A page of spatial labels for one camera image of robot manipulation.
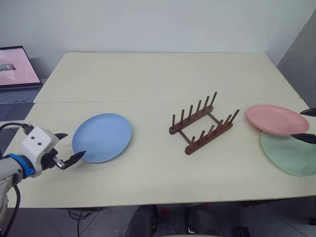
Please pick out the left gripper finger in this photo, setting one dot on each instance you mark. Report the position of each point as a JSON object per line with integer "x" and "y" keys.
{"x": 74, "y": 158}
{"x": 61, "y": 135}

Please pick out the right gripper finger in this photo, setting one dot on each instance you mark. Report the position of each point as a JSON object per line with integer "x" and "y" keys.
{"x": 304, "y": 137}
{"x": 308, "y": 111}

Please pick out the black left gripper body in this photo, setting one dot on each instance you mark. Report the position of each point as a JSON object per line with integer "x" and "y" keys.
{"x": 48, "y": 160}

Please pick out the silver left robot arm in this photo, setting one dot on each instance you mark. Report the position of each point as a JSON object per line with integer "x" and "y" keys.
{"x": 8, "y": 170}

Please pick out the wooden dish rack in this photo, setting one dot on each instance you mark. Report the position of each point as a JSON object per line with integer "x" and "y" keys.
{"x": 205, "y": 130}

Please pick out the green plate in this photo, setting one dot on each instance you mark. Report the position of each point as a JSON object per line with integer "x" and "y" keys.
{"x": 286, "y": 155}

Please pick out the pink plate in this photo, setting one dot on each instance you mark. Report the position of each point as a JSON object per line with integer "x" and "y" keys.
{"x": 276, "y": 119}

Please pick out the blue plate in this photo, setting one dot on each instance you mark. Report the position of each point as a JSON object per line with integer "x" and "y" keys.
{"x": 102, "y": 138}

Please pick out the grey laptop with pink screen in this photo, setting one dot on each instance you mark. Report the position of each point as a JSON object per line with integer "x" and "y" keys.
{"x": 14, "y": 71}

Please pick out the dark rounded shape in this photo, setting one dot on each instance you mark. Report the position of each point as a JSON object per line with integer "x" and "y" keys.
{"x": 203, "y": 222}
{"x": 145, "y": 222}

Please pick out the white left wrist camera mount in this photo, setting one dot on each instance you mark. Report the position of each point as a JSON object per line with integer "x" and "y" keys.
{"x": 37, "y": 143}

